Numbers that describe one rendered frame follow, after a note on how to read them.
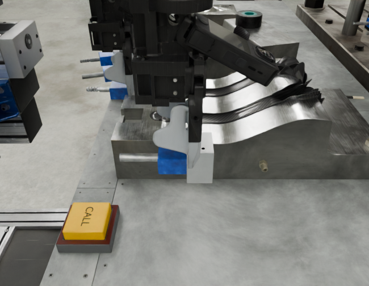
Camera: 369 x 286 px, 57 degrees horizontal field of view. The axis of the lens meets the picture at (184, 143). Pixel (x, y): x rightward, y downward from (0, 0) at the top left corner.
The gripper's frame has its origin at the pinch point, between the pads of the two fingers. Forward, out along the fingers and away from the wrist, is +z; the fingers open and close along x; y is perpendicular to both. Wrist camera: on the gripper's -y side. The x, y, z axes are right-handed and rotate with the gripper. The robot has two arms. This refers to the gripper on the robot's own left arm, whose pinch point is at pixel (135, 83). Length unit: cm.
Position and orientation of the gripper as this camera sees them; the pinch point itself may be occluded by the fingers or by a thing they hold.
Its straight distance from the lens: 74.8
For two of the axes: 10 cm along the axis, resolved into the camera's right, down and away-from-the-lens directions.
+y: -10.0, 0.0, 0.0
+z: 0.0, 8.1, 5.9
